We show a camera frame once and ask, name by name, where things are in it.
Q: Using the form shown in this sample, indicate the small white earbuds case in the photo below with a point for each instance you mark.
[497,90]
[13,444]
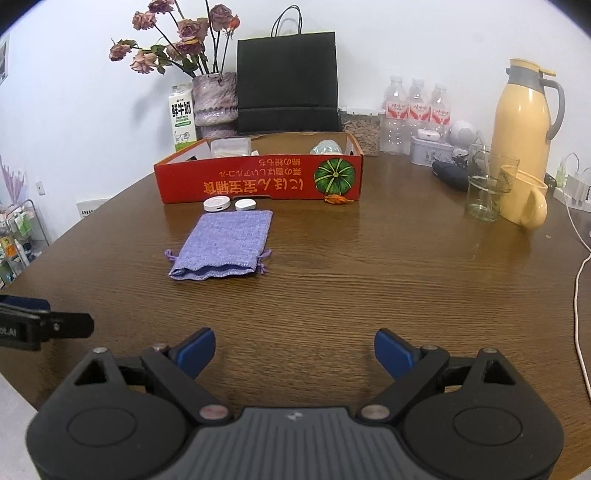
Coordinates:
[245,204]

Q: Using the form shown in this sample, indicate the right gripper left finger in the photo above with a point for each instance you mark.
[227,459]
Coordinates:
[171,373]

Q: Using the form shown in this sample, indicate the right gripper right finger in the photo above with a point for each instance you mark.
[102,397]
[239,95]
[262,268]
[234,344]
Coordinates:
[420,374]

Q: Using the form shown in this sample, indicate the pale green iridescent wrap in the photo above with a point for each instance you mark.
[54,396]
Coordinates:
[326,147]

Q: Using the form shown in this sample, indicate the dried pink rose bouquet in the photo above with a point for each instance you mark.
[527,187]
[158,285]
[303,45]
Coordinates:
[195,46]

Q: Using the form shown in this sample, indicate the dark blue glasses case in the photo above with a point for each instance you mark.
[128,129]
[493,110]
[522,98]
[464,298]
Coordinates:
[451,174]

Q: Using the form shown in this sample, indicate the black paper shopping bag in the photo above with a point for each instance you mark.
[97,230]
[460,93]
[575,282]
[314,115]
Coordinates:
[288,83]

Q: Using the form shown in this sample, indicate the white round speaker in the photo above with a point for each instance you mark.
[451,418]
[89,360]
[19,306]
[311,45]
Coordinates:
[462,135]

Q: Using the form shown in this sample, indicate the yellow ceramic mug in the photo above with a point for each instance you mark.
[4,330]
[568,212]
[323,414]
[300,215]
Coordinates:
[525,203]

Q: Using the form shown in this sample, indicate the yellow thermos jug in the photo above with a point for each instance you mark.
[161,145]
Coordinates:
[528,116]

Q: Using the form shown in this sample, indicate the orange cardboard fruit box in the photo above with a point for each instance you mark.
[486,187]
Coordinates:
[282,169]

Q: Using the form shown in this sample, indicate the purple drawstring pouch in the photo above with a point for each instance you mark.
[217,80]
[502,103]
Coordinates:
[222,245]

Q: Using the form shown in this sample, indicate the clear glass cup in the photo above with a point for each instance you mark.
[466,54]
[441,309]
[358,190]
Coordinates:
[490,178]

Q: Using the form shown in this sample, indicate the clear grain storage container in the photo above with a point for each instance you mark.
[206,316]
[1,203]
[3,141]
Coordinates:
[365,126]

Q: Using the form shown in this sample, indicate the white tin box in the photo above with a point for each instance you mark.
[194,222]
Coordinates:
[425,152]

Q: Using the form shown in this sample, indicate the metal wire shelf rack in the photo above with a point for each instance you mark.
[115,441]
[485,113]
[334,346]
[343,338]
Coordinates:
[23,240]

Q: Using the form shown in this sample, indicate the middle water bottle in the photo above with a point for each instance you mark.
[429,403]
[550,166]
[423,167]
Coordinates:
[419,112]

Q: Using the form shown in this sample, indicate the white round container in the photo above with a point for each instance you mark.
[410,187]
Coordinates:
[216,203]

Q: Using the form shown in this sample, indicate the white wet wipes pack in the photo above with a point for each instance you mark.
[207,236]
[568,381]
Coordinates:
[231,147]

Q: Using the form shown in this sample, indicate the purple textured vase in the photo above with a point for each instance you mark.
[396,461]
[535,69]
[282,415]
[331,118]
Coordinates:
[215,105]

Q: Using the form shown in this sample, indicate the green white milk carton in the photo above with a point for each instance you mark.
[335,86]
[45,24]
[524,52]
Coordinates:
[181,114]

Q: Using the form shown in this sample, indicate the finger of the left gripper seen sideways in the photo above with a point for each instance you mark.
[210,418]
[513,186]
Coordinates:
[27,323]

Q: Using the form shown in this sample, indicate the right water bottle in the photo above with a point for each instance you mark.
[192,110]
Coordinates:
[440,115]

